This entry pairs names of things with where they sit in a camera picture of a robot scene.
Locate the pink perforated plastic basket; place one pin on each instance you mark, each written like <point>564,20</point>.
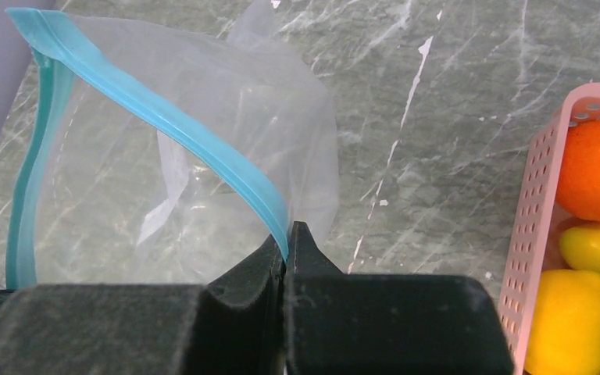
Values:
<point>538,222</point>

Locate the orange fruit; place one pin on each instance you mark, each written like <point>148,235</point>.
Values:
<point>578,190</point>

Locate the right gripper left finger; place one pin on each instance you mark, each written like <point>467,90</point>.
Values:
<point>228,326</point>

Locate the clear zip bag blue zipper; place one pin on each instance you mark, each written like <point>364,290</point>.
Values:
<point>162,155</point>

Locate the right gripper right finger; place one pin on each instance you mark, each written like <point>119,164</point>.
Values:
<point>338,323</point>

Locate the yellow lemon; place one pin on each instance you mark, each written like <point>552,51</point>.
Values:
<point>565,331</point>

